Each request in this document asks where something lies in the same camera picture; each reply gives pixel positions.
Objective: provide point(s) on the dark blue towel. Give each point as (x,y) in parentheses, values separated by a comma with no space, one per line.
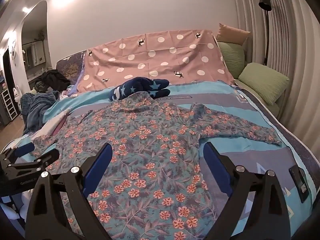
(33,108)

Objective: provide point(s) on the black clothes pile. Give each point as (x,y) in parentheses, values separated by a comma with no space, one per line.
(53,79)

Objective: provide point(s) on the white ladder rack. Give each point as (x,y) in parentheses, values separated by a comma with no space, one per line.
(8,105)

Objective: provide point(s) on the purple tree print pillow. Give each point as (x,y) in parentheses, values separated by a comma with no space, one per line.
(71,66)

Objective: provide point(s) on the floral teal shirt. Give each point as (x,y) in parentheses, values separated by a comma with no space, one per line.
(153,187)

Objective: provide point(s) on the black floor lamp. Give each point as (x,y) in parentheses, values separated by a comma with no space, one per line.
(266,6)

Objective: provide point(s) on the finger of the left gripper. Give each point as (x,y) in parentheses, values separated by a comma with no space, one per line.
(10,155)
(37,165)

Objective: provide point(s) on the pink folded garment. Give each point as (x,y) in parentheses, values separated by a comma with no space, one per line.
(60,125)

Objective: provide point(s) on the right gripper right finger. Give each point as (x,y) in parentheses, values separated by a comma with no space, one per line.
(268,217)

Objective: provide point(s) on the navy star fleece garment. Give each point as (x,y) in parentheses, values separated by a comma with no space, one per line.
(157,88)

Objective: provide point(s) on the tan pillow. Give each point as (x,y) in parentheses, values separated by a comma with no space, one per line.
(233,35)

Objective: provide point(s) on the black phone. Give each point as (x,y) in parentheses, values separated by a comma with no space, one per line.
(298,177)

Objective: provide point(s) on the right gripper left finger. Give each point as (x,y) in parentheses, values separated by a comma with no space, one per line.
(46,217)

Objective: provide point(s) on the far green pillow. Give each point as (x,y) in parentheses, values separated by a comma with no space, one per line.
(234,57)

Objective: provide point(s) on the pink polka dot sheet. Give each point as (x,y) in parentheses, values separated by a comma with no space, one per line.
(180,56)

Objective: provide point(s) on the near green pillow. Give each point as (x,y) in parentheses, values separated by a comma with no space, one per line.
(268,83)

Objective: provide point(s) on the white folded garment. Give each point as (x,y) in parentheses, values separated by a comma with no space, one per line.
(50,125)

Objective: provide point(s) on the blue grey bedspread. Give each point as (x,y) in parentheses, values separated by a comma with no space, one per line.
(204,160)

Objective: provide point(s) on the green pillow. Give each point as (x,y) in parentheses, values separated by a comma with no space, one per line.
(268,83)
(234,57)

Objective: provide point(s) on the beige pleated curtain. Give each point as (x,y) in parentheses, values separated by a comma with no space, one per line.
(293,51)

